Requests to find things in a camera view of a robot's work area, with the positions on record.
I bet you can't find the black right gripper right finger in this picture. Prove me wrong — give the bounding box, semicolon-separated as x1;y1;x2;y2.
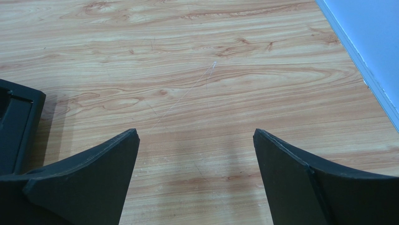
253;129;399;225

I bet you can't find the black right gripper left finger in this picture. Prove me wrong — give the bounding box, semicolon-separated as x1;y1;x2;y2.
0;128;140;225

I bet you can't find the black compartment organizer tray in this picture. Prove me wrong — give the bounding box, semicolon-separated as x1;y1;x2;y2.
0;79;46;175

